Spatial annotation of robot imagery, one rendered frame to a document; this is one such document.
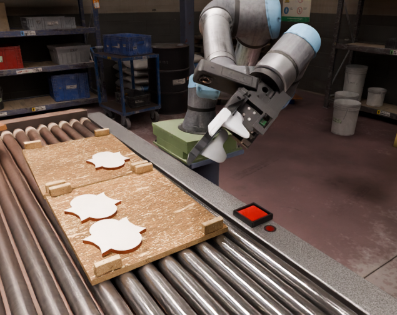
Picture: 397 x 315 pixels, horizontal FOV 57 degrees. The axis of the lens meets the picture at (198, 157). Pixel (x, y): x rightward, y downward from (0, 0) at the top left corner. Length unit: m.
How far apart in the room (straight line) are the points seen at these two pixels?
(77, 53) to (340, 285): 4.97
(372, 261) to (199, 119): 1.50
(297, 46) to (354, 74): 4.77
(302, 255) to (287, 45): 0.47
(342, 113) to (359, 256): 2.29
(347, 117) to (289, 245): 3.64
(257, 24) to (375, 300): 0.77
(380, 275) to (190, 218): 1.65
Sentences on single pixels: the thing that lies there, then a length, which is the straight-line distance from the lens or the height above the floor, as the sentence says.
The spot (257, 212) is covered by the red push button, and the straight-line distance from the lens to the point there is 1.01.
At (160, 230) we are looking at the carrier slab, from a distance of 0.92.
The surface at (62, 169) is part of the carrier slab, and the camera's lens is 1.30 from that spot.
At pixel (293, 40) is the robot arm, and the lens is 0.74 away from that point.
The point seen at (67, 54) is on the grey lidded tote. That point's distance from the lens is 5.40.
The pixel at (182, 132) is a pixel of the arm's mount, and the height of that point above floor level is 0.96.
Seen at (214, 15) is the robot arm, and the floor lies 1.42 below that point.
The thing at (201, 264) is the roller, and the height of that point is 0.92.
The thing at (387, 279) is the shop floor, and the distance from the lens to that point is 2.43.
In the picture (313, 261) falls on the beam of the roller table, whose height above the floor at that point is 0.92.
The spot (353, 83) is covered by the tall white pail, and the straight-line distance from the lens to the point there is 5.53.
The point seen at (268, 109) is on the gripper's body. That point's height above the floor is 1.29.
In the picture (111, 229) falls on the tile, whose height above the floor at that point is 0.95.
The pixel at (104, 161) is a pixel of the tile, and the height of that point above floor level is 0.95.
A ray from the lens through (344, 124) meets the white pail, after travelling 4.52.
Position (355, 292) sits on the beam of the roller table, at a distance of 0.85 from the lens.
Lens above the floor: 1.46
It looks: 24 degrees down
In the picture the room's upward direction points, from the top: straight up
